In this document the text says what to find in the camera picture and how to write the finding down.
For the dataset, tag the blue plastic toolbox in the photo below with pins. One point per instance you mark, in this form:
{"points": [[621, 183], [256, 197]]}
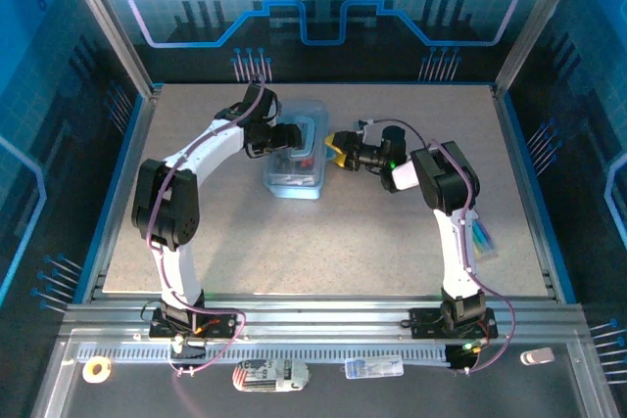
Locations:
{"points": [[294, 188]]}

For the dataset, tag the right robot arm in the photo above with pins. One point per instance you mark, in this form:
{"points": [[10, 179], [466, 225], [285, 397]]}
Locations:
{"points": [[441, 178]]}

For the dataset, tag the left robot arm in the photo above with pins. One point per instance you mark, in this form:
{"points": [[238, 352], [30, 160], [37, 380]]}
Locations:
{"points": [[166, 202]]}

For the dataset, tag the rainbow coloured tool set pack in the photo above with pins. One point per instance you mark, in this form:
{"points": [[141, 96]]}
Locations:
{"points": [[485, 242]]}

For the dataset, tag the small black electronics board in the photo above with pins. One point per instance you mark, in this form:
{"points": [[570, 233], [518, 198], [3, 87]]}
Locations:
{"points": [[458, 357]]}

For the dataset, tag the striped printed label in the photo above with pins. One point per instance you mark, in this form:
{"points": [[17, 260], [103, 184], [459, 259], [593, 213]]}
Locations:
{"points": [[269, 376]]}

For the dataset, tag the small white device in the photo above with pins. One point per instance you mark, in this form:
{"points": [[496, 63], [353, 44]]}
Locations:
{"points": [[539, 356]]}

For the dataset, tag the white tape roll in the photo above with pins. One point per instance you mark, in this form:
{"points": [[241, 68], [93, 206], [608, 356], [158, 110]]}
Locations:
{"points": [[86, 370]]}

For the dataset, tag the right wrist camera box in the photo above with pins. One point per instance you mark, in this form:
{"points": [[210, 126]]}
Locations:
{"points": [[365, 123]]}

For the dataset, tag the aluminium side rail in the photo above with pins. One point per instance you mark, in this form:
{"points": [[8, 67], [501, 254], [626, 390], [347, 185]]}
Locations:
{"points": [[512, 144], [141, 144]]}

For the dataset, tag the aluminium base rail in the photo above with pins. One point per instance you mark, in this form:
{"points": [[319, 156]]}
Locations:
{"points": [[318, 320]]}

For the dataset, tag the aluminium frame post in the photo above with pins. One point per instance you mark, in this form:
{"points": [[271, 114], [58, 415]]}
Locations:
{"points": [[114, 26], [536, 21]]}

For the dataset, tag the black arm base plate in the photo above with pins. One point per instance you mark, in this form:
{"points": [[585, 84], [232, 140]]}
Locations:
{"points": [[423, 325], [220, 324]]}

